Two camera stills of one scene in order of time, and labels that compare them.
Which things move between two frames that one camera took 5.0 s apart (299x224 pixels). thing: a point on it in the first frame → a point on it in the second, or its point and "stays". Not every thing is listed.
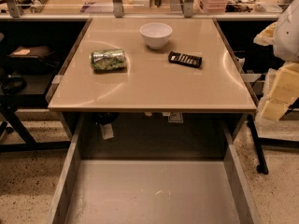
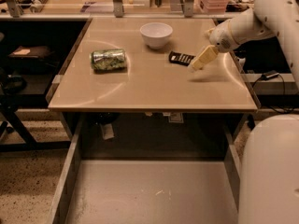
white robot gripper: x=289 y=36 → x=220 y=37
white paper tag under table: x=106 y=131 stays
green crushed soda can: x=108 y=60 stays
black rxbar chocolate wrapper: x=184 y=59 stays
